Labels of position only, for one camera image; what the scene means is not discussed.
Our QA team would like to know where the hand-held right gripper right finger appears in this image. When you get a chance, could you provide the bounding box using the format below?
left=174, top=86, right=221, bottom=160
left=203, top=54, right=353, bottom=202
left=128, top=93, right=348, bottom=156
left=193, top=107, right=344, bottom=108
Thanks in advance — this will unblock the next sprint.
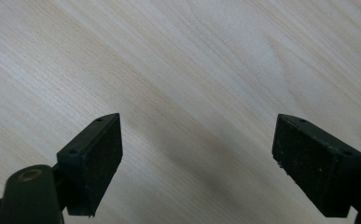
left=271, top=113, right=361, bottom=218

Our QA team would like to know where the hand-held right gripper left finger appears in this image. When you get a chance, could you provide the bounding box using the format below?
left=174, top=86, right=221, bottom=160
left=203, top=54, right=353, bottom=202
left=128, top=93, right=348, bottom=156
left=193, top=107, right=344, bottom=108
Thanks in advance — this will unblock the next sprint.
left=56, top=112, right=124, bottom=217

